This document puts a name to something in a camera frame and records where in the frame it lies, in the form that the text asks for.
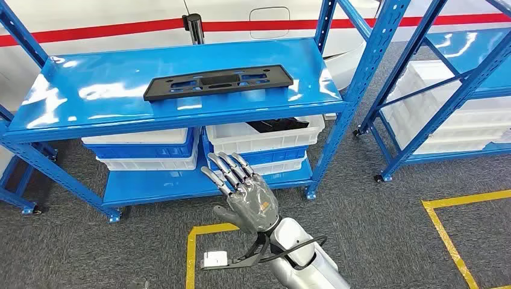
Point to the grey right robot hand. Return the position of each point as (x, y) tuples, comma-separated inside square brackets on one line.
[(255, 207)]

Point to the black plastic plate holder part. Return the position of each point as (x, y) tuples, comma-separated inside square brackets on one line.
[(159, 89)]

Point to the yellow floor tape square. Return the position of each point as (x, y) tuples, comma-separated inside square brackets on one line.
[(191, 259), (471, 198)]

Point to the black plastic parts pile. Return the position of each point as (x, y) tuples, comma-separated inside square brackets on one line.
[(279, 124)]

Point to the white vehicle with red stripe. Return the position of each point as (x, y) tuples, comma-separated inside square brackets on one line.
[(119, 12)]

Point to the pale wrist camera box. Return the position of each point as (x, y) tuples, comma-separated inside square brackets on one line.
[(215, 259)]

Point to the chrome stanchion post black cap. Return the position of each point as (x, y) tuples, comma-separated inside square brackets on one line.
[(195, 30)]

